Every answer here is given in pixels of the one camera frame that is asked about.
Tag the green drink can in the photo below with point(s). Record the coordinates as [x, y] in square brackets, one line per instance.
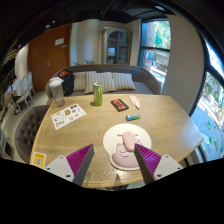
[98, 95]

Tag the white sticker sheet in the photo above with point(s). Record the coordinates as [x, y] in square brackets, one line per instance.
[68, 116]

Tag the black box orange print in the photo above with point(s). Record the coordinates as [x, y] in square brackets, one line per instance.
[119, 105]

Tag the grey tufted chair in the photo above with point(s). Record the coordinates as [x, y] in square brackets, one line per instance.
[28, 130]

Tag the black-framed window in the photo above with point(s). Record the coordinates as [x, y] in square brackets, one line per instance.
[155, 50]

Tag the yellow white card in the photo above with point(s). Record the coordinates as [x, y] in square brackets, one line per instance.
[38, 159]

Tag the striped beige cushion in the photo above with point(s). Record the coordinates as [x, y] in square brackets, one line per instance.
[105, 80]
[79, 81]
[125, 81]

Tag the arched glass-door cabinet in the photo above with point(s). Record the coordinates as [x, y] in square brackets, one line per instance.
[116, 46]

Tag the brown wooden door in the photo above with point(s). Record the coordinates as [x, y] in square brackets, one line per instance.
[48, 56]

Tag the pink computer mouse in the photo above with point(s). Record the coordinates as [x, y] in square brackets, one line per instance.
[129, 140]

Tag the white mouse pad pink character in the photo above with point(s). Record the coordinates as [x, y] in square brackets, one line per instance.
[113, 140]

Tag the black backpack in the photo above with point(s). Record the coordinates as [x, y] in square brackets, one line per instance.
[68, 83]

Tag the small green blue pack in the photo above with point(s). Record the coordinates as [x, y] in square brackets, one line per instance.
[132, 117]

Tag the white dining chairs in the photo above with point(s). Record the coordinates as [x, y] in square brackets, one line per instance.
[27, 88]

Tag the white tube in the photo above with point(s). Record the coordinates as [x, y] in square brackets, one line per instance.
[134, 102]

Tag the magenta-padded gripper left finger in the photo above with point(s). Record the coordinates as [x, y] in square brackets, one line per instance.
[61, 168]

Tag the large curved window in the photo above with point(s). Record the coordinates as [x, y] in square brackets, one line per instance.
[211, 113]

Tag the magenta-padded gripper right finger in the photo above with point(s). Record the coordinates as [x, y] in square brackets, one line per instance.
[166, 165]

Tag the clear shaker bottle white lid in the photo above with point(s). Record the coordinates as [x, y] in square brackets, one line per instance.
[58, 93]

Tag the grey curved sofa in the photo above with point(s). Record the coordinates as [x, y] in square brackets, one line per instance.
[146, 81]

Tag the person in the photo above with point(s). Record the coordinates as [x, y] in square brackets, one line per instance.
[16, 91]

